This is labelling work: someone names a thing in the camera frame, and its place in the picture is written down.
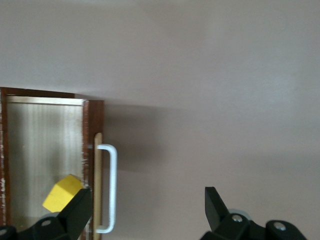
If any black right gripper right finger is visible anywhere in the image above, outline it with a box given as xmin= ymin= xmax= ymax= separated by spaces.
xmin=199 ymin=186 xmax=307 ymax=240

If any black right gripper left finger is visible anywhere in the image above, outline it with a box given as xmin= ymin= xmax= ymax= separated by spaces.
xmin=0 ymin=187 xmax=93 ymax=240

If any yellow wooden block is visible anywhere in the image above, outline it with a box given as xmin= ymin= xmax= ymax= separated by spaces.
xmin=41 ymin=174 xmax=83 ymax=214

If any wooden drawer with white handle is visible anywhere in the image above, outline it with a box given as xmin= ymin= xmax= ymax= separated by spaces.
xmin=4 ymin=87 xmax=118 ymax=240

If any dark wooden cabinet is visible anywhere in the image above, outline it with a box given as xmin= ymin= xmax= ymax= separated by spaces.
xmin=0 ymin=86 xmax=12 ymax=227

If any brown table cover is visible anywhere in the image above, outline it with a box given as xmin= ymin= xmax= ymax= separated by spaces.
xmin=0 ymin=0 xmax=320 ymax=240

